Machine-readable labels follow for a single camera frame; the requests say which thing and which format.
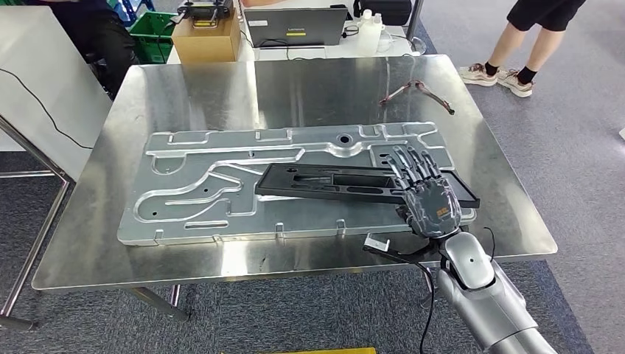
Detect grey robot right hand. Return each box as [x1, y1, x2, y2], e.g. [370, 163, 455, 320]
[385, 145, 462, 240]

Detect black plastic licence plate panel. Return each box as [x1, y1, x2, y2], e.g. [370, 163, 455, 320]
[254, 162, 481, 210]

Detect stainless steel workbench table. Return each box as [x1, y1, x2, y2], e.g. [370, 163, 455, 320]
[31, 53, 559, 324]

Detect clear plastic bottle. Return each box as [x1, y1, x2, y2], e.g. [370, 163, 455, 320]
[376, 24, 394, 55]

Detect yellow floor tape square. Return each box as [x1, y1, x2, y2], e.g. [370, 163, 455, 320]
[265, 347, 377, 354]

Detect white plastic bottle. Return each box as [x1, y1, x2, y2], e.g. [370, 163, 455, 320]
[355, 8, 385, 58]

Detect white desk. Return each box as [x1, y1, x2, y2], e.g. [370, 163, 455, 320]
[166, 0, 427, 66]

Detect black case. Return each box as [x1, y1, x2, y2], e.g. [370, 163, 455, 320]
[352, 0, 413, 27]

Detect person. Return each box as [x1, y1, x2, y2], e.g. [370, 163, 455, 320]
[458, 0, 587, 99]

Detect grey laptop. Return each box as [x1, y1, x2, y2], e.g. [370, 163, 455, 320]
[242, 7, 349, 49]

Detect metal trays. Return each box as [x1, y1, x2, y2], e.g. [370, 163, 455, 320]
[116, 121, 478, 247]

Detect brown cardboard box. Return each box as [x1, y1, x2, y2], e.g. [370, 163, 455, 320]
[170, 10, 242, 66]

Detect green plastic crate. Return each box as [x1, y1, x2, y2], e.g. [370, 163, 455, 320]
[128, 12, 177, 66]

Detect white panel board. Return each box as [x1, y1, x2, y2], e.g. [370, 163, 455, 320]
[0, 5, 114, 183]

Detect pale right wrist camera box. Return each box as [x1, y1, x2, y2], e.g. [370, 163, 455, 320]
[363, 233, 391, 254]

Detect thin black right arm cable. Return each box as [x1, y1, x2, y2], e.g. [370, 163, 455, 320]
[417, 226, 497, 354]

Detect black device with handles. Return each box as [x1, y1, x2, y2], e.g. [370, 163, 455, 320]
[175, 0, 234, 29]

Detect long thin black cable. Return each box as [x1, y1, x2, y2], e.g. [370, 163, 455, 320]
[0, 67, 94, 151]

